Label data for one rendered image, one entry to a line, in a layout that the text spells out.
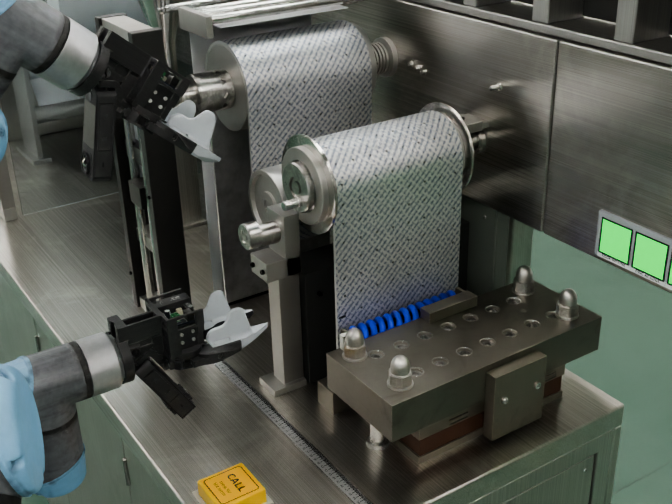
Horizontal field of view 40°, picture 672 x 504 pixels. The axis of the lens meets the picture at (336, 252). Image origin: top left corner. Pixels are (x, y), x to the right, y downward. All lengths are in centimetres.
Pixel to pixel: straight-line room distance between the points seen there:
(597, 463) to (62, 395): 82
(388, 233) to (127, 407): 49
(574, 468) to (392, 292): 39
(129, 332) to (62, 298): 66
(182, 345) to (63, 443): 19
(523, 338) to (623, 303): 229
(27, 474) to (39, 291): 109
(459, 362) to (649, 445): 168
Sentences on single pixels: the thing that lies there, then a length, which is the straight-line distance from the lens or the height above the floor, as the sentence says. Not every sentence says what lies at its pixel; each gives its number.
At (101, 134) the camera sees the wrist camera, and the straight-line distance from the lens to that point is 114.
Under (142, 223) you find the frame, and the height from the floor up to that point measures 108.
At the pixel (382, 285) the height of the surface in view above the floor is 108.
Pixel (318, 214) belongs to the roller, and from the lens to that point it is 131.
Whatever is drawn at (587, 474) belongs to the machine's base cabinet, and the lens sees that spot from 153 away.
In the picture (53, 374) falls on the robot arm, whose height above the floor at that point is 114.
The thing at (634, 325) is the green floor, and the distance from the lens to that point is 353.
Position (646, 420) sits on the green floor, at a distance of 305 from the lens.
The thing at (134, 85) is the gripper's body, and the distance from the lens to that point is 115.
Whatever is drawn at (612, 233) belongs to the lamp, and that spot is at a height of 119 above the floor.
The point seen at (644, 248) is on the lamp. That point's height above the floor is 119.
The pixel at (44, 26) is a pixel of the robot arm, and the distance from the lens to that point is 108.
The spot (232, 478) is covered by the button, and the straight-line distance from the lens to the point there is 130.
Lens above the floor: 175
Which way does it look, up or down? 26 degrees down
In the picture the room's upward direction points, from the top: 2 degrees counter-clockwise
